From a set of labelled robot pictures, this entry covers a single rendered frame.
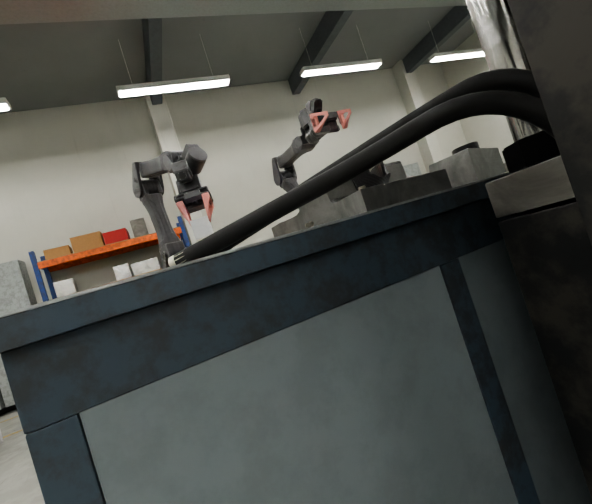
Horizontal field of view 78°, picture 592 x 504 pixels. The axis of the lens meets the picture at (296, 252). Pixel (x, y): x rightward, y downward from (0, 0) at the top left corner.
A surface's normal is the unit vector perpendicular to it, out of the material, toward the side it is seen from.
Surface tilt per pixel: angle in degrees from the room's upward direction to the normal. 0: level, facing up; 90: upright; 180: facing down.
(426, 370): 90
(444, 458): 90
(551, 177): 90
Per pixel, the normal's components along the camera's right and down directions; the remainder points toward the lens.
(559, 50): -0.86, 0.26
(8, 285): 0.34, -0.14
